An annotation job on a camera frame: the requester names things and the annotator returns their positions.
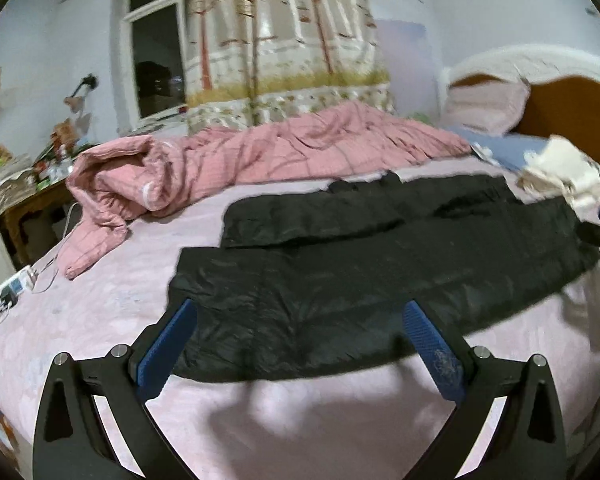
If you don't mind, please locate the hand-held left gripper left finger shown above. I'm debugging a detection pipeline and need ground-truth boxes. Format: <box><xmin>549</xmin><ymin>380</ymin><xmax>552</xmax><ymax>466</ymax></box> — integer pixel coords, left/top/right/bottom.
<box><xmin>32</xmin><ymin>299</ymin><xmax>201</xmax><ymax>480</ymax></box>

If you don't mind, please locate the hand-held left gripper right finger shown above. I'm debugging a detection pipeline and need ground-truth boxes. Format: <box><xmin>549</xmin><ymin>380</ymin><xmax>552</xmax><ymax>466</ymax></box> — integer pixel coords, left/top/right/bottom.
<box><xmin>401</xmin><ymin>300</ymin><xmax>567</xmax><ymax>480</ymax></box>

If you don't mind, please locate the black puffer jacket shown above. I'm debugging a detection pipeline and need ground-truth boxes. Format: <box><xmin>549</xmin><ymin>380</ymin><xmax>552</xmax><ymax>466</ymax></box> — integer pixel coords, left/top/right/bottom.
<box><xmin>170</xmin><ymin>170</ymin><xmax>600</xmax><ymax>383</ymax></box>

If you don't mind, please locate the pile of white clothes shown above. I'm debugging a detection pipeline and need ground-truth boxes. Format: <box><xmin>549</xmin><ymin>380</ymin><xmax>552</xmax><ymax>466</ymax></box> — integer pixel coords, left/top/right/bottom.
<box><xmin>517</xmin><ymin>135</ymin><xmax>600</xmax><ymax>211</ymax></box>

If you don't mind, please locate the bed with pink sheet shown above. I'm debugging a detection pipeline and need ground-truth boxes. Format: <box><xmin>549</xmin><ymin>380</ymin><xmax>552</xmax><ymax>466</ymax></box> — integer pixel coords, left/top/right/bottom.
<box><xmin>0</xmin><ymin>160</ymin><xmax>600</xmax><ymax>480</ymax></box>

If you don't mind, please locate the white and wooden headboard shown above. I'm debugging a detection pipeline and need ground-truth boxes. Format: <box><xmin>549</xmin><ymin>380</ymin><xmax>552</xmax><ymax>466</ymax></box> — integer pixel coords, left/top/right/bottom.
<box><xmin>440</xmin><ymin>45</ymin><xmax>600</xmax><ymax>156</ymax></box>

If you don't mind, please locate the blue pillow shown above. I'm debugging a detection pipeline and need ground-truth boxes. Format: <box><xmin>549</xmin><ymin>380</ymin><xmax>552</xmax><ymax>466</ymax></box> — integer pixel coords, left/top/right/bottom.
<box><xmin>450</xmin><ymin>127</ymin><xmax>556</xmax><ymax>171</ymax></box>

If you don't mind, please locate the white power strip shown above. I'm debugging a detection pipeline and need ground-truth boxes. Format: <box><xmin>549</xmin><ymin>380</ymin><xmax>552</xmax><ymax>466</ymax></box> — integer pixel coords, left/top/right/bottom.
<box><xmin>0</xmin><ymin>266</ymin><xmax>40</xmax><ymax>309</ymax></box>

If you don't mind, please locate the pink pillow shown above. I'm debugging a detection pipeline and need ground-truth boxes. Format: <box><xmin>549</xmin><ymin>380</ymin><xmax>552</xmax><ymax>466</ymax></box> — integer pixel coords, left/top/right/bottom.
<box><xmin>442</xmin><ymin>80</ymin><xmax>531</xmax><ymax>136</ymax></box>

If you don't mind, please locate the wooden desk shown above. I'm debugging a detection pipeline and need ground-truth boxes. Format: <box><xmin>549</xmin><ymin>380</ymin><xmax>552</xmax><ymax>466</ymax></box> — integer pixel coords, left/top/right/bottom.
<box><xmin>0</xmin><ymin>175</ymin><xmax>78</xmax><ymax>267</ymax></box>

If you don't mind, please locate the pink quilt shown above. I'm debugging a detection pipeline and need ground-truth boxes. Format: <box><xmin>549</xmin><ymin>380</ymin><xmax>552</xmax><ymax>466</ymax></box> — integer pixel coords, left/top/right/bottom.
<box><xmin>65</xmin><ymin>101</ymin><xmax>473</xmax><ymax>281</ymax></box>

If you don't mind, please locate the clutter of desk items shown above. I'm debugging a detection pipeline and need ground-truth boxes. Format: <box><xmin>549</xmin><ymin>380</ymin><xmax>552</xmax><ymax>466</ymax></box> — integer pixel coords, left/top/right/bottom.
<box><xmin>0</xmin><ymin>117</ymin><xmax>83</xmax><ymax>192</ymax></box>

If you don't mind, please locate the desk lamp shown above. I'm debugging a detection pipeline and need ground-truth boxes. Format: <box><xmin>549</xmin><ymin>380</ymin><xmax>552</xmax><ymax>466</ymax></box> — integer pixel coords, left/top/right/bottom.
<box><xmin>64</xmin><ymin>74</ymin><xmax>100</xmax><ymax>112</ymax></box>

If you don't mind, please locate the tree print curtain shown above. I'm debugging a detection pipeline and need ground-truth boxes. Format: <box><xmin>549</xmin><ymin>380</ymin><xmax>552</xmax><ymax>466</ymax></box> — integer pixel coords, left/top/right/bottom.
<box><xmin>186</xmin><ymin>0</ymin><xmax>397</xmax><ymax>128</ymax></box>

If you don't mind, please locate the white frame window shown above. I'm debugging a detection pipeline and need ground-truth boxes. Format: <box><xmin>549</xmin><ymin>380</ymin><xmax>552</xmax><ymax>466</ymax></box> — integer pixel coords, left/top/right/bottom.
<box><xmin>112</xmin><ymin>0</ymin><xmax>196</xmax><ymax>133</ymax></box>

